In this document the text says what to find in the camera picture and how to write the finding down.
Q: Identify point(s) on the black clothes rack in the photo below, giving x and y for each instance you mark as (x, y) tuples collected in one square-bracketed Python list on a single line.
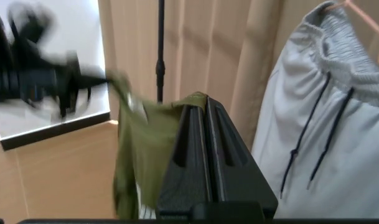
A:
[(160, 46)]

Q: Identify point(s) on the beige curtain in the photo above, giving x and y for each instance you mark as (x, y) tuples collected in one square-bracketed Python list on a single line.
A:
[(223, 46)]

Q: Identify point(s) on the pink clothes hanger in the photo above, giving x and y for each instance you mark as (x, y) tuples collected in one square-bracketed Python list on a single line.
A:
[(376, 31)]

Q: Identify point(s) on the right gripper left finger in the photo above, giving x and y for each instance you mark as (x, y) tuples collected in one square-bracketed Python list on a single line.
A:
[(183, 183)]

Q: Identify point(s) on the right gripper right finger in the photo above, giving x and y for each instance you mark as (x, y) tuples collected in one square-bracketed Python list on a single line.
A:
[(239, 183)]

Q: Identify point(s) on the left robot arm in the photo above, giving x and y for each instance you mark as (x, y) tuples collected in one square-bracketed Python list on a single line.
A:
[(15, 74)]

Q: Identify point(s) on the green garment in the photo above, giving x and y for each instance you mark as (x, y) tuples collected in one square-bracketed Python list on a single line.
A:
[(142, 149)]

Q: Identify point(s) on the pale grey shorts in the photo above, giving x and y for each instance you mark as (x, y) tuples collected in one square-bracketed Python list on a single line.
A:
[(348, 140)]

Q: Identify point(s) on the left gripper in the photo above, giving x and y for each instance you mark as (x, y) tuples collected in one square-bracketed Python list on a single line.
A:
[(69, 84)]

